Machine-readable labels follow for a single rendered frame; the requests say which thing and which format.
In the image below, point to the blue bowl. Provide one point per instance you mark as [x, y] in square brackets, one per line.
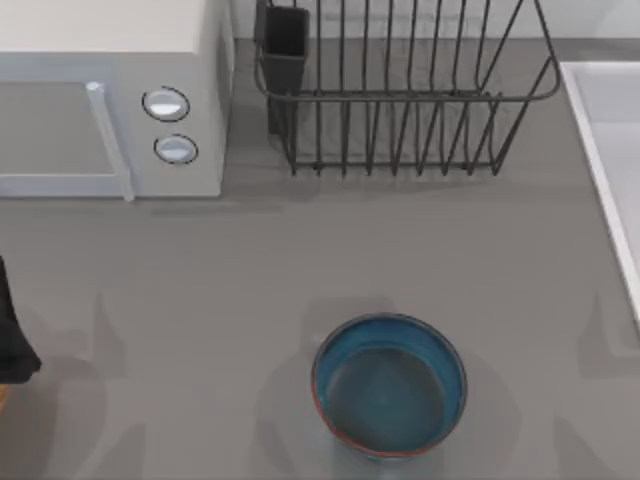
[389, 387]

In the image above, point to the pale microwave oven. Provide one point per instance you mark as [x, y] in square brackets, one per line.
[200, 125]

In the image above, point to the small microwave knob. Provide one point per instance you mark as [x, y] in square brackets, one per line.
[175, 149]

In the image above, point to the dark cutlery holder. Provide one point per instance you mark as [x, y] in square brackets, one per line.
[285, 60]

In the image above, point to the large microwave knob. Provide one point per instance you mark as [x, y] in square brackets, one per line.
[165, 104]

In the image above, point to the microwave oven door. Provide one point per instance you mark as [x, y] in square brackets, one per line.
[45, 130]

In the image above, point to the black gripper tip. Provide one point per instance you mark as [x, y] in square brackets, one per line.
[12, 345]

